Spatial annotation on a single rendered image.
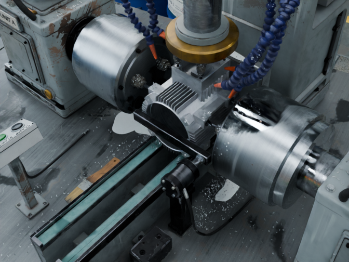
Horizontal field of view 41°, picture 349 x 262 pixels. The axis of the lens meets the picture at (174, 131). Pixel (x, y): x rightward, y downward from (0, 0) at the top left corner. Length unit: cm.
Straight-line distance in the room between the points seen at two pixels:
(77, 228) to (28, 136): 26
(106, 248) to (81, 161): 38
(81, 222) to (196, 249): 31
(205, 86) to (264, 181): 29
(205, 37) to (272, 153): 31
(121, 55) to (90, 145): 37
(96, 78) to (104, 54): 7
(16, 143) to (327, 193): 73
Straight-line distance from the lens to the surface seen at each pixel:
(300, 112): 109
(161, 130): 121
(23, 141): 121
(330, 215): 100
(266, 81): 124
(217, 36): 111
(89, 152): 149
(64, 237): 122
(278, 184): 106
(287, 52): 128
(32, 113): 167
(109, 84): 128
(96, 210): 125
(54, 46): 144
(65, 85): 154
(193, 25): 111
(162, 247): 120
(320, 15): 134
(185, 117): 115
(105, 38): 132
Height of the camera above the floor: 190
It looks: 47 degrees down
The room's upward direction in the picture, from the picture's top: 2 degrees counter-clockwise
